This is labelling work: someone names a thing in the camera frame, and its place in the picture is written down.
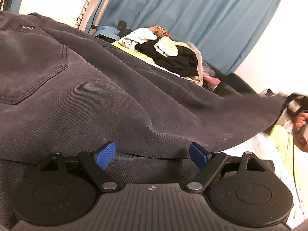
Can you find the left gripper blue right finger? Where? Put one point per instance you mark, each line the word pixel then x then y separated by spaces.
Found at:
pixel 208 163

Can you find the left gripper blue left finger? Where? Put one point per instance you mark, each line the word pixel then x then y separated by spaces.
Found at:
pixel 95 164

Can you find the black pants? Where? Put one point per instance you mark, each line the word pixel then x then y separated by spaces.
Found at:
pixel 63 90

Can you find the pile of clothes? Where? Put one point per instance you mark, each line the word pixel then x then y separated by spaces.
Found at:
pixel 156 47

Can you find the person right hand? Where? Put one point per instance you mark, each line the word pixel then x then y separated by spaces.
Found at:
pixel 299 121

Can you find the pastel bed sheet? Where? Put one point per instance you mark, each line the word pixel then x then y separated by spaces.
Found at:
pixel 290 165

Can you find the black armchair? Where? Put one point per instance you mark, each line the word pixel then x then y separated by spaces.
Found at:
pixel 231 83

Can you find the clear plastic bag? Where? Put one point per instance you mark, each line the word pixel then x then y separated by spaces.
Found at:
pixel 207 69

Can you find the large blue curtain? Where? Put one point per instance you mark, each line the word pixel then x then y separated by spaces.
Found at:
pixel 225 31

